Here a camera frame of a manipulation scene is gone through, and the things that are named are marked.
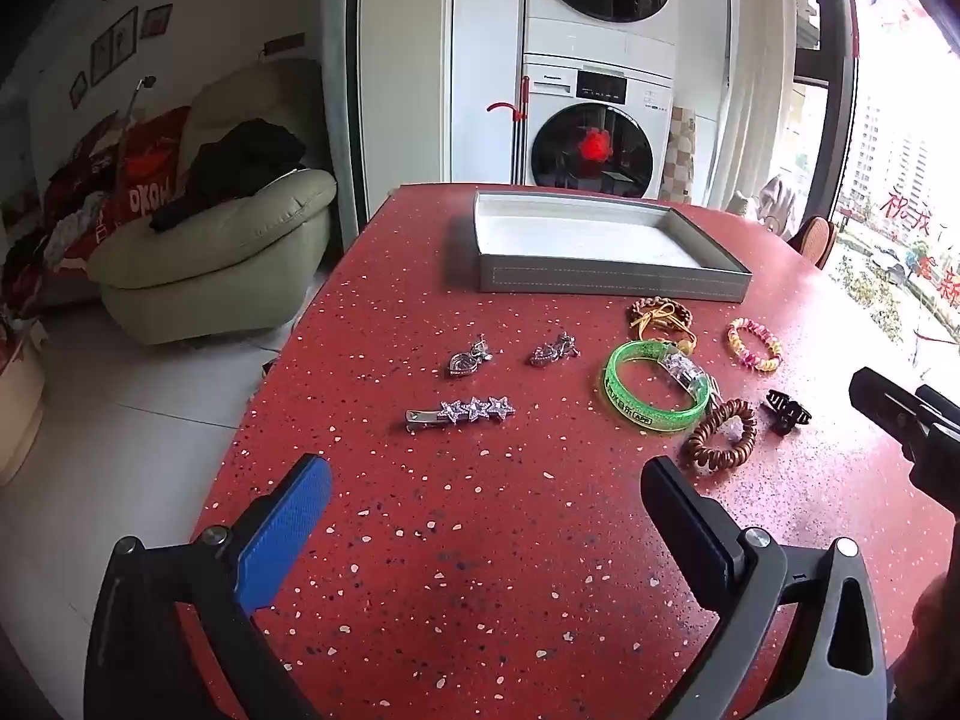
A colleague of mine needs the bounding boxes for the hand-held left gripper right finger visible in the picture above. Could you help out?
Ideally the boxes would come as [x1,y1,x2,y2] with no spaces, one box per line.
[640,456,890,720]

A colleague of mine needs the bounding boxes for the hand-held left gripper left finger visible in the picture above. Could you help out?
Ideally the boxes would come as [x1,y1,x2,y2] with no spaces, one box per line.
[84,454,335,720]

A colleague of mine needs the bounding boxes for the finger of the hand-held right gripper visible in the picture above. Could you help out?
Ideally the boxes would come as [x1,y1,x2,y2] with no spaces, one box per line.
[850,367,938,460]
[915,384,960,437]

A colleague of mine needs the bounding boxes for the brown spiral hair tie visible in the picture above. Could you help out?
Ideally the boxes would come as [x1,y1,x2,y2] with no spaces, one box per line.
[681,399,758,475]

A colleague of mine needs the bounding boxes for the black claw hair clip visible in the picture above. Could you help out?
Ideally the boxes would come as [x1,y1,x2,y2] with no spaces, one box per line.
[763,388,815,436]

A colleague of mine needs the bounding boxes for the green glitter bangle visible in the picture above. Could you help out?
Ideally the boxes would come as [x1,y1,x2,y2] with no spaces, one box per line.
[602,340,712,436]

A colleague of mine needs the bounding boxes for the pink yellow spiral hair tie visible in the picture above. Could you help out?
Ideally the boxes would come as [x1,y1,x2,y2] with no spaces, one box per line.
[725,317,782,374]

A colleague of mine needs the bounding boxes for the braided bracelet with yellow cord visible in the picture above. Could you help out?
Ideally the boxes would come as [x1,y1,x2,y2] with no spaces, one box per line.
[628,297,698,353]

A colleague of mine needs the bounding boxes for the silver rhinestone hair clip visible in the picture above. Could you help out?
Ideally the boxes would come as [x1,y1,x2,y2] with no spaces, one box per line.
[446,335,492,378]
[529,330,581,368]

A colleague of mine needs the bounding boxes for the silver star hair clip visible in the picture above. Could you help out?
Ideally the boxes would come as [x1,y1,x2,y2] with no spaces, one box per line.
[405,395,516,434]

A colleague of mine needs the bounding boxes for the grey jewelry tray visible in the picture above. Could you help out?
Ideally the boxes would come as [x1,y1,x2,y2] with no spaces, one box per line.
[472,190,752,303]

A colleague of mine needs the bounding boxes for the clear plastic hair clip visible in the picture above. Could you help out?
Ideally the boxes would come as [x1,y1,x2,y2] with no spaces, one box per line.
[660,351,710,398]

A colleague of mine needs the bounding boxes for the wicker chair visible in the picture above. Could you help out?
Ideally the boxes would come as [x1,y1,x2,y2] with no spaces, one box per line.
[787,216,837,271]

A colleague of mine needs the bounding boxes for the grey garment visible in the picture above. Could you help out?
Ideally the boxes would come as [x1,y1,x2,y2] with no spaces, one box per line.
[757,174,803,237]

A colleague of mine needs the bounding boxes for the cream leather armchair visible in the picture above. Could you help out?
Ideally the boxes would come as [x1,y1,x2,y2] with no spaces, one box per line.
[88,58,338,346]

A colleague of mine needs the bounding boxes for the white planter pot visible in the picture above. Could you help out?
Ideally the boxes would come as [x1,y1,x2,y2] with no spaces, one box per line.
[0,337,46,488]

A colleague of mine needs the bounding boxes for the checkered bag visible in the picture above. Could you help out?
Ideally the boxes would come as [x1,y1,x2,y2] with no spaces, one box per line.
[660,106,698,203]

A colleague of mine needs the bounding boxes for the white curtain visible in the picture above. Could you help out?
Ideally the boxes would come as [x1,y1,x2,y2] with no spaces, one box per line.
[705,0,815,218]

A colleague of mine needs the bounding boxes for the black clothes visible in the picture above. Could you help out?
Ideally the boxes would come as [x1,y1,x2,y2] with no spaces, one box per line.
[150,118,308,233]

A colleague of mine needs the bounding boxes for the red printed blanket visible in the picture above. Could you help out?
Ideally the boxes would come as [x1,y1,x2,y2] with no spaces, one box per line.
[0,105,192,316]

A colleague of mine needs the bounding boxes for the white mop pole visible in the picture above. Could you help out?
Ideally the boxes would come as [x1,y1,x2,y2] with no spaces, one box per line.
[510,75,530,185]

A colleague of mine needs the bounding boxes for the white washing machine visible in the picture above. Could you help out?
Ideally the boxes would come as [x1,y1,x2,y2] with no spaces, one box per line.
[521,52,676,200]

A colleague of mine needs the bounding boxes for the white tumble dryer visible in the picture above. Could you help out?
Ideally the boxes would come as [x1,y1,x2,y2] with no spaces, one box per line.
[523,0,680,65]

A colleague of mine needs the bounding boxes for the large framed picture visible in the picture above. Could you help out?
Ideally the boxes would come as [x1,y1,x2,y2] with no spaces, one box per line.
[91,7,140,85]

